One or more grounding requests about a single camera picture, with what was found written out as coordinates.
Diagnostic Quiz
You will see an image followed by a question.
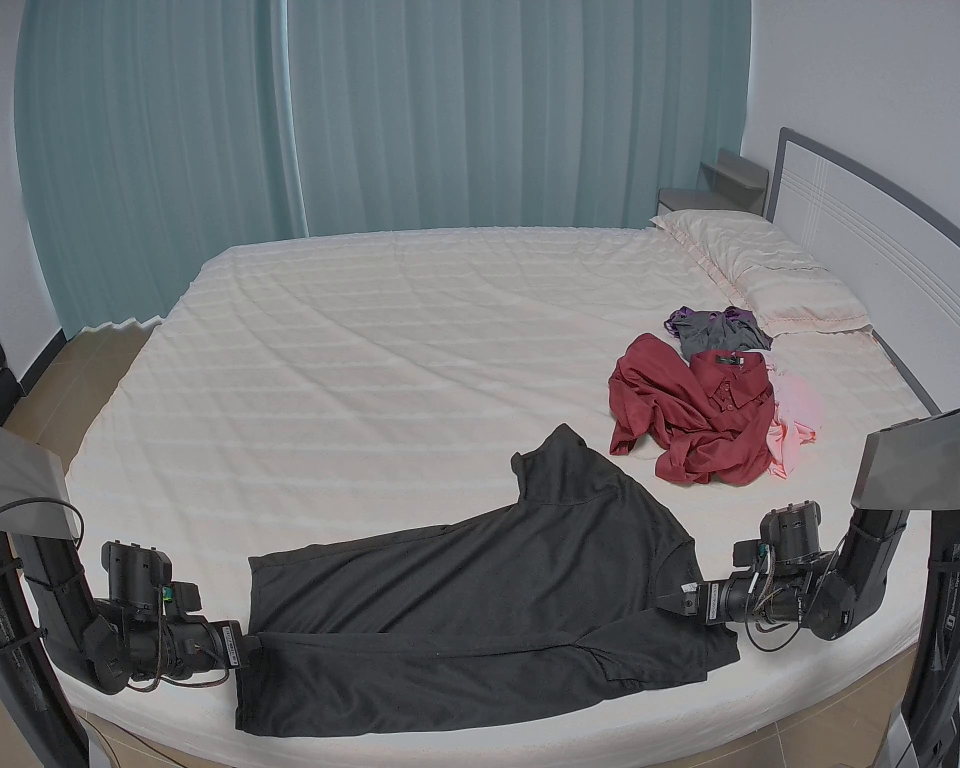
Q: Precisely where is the pink garment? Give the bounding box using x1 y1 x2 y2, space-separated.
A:
765 363 825 481

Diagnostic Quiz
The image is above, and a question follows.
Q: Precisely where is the grey bedside table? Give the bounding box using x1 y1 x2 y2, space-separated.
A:
657 147 770 219

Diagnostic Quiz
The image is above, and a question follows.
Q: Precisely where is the grey garment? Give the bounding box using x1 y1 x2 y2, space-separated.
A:
675 307 774 354

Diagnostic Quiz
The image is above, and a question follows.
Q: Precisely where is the cream pillow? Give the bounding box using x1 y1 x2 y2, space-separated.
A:
648 208 875 336

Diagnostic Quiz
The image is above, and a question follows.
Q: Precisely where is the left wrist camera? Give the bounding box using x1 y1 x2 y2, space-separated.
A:
159 579 204 620

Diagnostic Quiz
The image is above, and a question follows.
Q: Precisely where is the thin dark cable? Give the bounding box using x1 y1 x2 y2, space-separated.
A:
86 720 245 768

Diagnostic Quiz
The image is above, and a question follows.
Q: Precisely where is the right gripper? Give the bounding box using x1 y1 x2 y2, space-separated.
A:
693 581 756 628

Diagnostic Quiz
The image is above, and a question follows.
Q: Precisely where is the bed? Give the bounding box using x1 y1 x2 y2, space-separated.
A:
56 127 960 768

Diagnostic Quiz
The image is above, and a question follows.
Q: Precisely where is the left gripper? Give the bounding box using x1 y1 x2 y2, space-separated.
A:
202 618 253 672

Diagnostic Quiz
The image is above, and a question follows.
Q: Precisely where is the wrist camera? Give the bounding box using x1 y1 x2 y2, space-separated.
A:
159 579 204 620
733 538 774 575

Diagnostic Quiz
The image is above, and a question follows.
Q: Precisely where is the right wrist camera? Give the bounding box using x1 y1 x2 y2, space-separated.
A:
733 538 774 575

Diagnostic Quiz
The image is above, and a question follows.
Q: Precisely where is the black cable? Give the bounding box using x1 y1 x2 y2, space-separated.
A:
0 497 85 545
742 622 805 654

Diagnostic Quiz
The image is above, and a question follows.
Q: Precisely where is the dark red shirt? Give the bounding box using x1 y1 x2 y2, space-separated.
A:
607 333 777 487

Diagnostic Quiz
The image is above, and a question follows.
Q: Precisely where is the blue-green curtain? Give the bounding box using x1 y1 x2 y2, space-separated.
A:
15 0 309 339
285 0 753 234

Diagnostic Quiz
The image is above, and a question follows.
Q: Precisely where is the purple garment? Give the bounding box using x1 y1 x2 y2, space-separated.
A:
663 303 755 335

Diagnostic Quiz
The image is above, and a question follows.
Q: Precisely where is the black T-shirt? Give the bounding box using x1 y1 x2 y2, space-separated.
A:
234 423 742 736

